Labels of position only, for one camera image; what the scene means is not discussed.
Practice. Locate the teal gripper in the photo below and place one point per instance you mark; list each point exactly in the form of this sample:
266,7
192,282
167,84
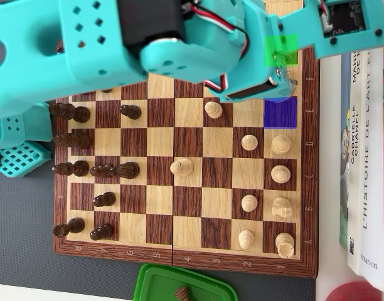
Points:
275,82

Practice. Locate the light wooden king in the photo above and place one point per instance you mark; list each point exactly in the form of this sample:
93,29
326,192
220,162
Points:
292,59

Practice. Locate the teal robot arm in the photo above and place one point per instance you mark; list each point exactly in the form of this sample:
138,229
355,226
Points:
54,47

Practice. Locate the blue illustrated book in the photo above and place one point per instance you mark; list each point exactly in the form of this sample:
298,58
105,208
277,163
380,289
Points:
344,94

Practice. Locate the light wooden pawn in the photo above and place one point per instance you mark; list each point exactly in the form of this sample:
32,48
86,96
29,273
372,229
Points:
249,202
213,109
249,142
246,239

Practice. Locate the light wooden knight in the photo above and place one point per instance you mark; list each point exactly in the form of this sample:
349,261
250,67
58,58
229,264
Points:
282,207

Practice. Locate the white Gabrielle Chanel book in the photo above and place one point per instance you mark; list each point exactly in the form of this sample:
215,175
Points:
355,188

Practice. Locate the light pawn left of centre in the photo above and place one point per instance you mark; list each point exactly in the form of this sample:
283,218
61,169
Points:
182,166

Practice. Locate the dark wooden pawn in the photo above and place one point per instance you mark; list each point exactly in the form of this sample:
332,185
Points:
107,91
102,171
181,293
101,232
130,111
104,199

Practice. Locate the light wooden rook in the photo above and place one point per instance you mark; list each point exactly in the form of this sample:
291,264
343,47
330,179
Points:
285,245

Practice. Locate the wooden chessboard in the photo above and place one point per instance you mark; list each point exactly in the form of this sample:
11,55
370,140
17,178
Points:
160,200

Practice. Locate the dark wooden knight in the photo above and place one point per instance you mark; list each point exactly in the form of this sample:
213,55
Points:
127,170

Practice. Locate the dark wooden king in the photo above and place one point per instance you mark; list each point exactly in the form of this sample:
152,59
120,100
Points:
72,113

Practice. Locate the dark wooden queen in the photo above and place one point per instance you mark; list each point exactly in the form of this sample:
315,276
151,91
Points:
74,140

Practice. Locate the red round container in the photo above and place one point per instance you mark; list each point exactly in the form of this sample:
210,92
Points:
352,293

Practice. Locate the dark wooden bishop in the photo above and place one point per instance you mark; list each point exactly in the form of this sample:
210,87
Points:
72,168

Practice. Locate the green plastic container lid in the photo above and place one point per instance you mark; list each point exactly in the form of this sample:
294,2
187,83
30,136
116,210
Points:
167,282

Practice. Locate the dark wooden rook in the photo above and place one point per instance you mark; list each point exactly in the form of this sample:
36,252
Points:
69,227

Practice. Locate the dark grey mat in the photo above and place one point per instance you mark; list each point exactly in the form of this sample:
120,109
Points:
22,235

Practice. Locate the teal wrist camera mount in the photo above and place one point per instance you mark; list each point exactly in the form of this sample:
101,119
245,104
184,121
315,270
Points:
323,47

